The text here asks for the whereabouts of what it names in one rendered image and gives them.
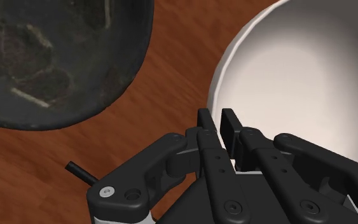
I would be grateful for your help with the thin black stick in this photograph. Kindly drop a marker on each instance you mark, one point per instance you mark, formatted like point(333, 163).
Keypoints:
point(80, 173)

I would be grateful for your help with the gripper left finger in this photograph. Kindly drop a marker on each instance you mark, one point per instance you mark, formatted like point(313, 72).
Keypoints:
point(219, 173)

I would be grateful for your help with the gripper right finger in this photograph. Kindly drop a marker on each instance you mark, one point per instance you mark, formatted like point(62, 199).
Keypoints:
point(278, 173)

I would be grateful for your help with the dark grey stone bowl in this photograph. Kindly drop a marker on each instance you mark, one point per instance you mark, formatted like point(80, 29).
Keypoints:
point(51, 62)

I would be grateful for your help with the white bowl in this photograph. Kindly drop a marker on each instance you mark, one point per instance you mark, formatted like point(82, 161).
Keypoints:
point(296, 71)

